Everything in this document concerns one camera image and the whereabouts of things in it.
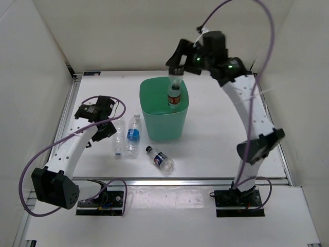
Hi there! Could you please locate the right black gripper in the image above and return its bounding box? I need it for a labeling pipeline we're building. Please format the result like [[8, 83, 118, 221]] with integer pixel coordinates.
[[166, 39, 214, 76]]

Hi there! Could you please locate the black label small bottle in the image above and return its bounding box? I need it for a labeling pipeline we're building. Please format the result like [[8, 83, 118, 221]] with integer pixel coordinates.
[[168, 65, 184, 90]]

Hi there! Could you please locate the clear unlabelled plastic bottle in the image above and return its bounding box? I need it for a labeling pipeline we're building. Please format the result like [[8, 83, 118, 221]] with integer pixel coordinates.
[[114, 117, 125, 157]]

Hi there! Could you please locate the red label red cap bottle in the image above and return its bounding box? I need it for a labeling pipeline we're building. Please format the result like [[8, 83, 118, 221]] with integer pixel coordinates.
[[167, 85, 181, 109]]

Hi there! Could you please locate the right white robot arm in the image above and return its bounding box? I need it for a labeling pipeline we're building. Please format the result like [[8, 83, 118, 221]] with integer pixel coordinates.
[[166, 39, 285, 206]]

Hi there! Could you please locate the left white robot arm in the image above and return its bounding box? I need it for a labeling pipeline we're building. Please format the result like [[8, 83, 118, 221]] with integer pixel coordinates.
[[31, 100, 116, 209]]

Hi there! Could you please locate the green plastic bin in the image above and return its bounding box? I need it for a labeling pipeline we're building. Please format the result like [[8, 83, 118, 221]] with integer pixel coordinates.
[[139, 77, 189, 141]]

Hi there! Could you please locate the blue label water bottle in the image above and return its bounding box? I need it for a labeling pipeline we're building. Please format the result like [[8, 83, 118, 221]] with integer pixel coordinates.
[[125, 113, 142, 158]]

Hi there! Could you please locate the left blue corner label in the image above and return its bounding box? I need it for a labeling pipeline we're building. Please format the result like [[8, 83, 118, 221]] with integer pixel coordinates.
[[83, 71, 101, 76]]

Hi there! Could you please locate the small Pepsi bottle black cap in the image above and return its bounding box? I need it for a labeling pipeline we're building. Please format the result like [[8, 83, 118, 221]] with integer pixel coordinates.
[[145, 146, 175, 172]]

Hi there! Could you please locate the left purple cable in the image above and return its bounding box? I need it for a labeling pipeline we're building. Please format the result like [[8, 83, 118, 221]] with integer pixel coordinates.
[[19, 96, 128, 217]]

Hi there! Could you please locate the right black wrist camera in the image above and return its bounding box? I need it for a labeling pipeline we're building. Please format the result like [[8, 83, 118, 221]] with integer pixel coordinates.
[[203, 31, 226, 52]]

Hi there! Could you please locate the left aluminium rail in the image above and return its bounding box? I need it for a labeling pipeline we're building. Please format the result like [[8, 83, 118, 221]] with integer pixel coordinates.
[[55, 73, 83, 139]]

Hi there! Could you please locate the aluminium rail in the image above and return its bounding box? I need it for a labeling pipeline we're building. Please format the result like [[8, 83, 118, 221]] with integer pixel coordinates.
[[55, 73, 83, 139], [24, 177, 294, 209], [257, 83, 294, 186]]

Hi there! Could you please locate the front aluminium rail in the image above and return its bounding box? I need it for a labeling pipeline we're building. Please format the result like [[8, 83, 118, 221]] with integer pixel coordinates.
[[24, 177, 294, 209]]

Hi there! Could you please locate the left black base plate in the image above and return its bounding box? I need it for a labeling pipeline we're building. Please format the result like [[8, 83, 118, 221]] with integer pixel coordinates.
[[76, 187, 125, 216]]

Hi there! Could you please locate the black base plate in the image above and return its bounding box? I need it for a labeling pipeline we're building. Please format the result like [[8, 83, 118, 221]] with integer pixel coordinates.
[[76, 187, 125, 216], [209, 189, 265, 218]]

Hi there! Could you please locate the right aluminium rail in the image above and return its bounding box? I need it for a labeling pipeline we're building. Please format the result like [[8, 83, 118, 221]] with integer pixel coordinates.
[[257, 83, 294, 186]]

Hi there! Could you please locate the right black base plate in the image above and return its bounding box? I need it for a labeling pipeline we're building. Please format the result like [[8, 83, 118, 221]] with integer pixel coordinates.
[[209, 189, 265, 218]]

